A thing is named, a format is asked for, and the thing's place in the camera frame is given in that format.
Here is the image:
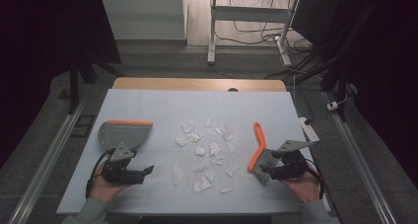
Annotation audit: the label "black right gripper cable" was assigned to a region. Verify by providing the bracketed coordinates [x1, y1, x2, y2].
[305, 158, 327, 199]

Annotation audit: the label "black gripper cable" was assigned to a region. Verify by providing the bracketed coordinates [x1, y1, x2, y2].
[305, 158, 327, 199]
[85, 148, 114, 199]

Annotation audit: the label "orange brush with grey bristles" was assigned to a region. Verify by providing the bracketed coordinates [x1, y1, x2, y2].
[246, 120, 284, 187]

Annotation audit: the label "white cabinet panel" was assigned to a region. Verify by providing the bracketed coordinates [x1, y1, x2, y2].
[99, 0, 189, 41]

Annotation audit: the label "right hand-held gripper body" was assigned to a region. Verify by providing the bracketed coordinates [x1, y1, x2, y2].
[275, 139, 318, 181]

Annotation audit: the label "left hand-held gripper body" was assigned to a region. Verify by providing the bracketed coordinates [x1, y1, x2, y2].
[101, 142, 146, 186]

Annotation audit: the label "black metal stand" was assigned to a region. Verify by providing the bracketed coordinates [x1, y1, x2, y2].
[66, 50, 126, 115]
[318, 1, 379, 123]

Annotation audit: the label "black floor cables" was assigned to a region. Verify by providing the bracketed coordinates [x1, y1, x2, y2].
[215, 0, 318, 84]

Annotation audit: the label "black floor plate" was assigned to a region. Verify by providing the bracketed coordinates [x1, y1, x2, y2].
[70, 114, 97, 139]

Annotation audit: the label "white flat tag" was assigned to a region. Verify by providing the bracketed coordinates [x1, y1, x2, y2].
[298, 116, 320, 143]

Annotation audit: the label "grey dustpan with orange edge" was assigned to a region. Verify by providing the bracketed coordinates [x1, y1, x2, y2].
[97, 119, 154, 152]

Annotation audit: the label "person's right hand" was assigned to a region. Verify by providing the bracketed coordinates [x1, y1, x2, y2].
[279, 163, 322, 204]

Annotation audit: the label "wooden table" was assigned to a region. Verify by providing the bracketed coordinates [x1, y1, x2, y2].
[111, 77, 288, 93]

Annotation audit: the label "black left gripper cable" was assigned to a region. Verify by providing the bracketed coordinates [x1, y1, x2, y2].
[85, 148, 114, 199]

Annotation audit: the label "white paper scraps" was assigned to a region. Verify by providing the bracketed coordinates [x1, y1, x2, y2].
[172, 115, 242, 195]

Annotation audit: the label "white metal desk frame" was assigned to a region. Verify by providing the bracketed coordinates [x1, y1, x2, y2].
[206, 0, 302, 67]

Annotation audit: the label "metal floor rail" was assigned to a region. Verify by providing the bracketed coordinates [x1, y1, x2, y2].
[7, 98, 89, 224]
[322, 90, 398, 224]

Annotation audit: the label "person's left hand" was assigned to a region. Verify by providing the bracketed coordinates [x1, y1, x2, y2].
[88, 162, 133, 205]

